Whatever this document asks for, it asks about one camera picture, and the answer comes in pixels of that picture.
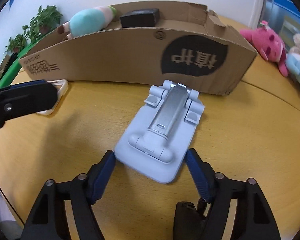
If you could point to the large potted green plant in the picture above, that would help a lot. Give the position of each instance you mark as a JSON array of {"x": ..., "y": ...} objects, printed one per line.
[{"x": 46, "y": 20}]

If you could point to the small potted green plant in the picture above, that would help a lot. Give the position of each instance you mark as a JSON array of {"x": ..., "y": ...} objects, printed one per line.
[{"x": 16, "y": 44}]

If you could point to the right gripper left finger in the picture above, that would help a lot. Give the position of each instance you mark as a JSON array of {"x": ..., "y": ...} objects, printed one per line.
[{"x": 47, "y": 218}]

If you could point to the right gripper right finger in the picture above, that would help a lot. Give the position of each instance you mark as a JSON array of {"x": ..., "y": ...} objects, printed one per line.
[{"x": 253, "y": 218}]

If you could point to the black product box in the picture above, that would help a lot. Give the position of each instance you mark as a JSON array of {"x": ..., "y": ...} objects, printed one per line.
[{"x": 140, "y": 18}]

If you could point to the brown cardboard sheet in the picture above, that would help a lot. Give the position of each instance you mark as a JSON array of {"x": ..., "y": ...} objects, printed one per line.
[{"x": 4, "y": 64}]

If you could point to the teal pink plush pig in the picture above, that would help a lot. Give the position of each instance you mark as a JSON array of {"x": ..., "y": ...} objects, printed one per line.
[{"x": 88, "y": 21}]

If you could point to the pink plush toy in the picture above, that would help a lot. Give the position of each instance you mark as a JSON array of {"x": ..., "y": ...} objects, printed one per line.
[{"x": 269, "y": 45}]

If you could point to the white folding phone stand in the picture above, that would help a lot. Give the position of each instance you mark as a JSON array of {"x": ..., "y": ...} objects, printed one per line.
[{"x": 155, "y": 142}]

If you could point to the blue signage glass door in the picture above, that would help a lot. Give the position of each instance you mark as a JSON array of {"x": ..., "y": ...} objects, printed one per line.
[{"x": 284, "y": 18}]

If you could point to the brown cardboard box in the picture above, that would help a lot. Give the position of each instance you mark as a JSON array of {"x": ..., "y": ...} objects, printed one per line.
[{"x": 188, "y": 45}]

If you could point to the black object at bottom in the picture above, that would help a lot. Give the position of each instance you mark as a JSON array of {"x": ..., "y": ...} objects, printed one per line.
[{"x": 189, "y": 220}]

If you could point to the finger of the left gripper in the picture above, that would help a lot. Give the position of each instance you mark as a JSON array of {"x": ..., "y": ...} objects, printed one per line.
[{"x": 26, "y": 98}]

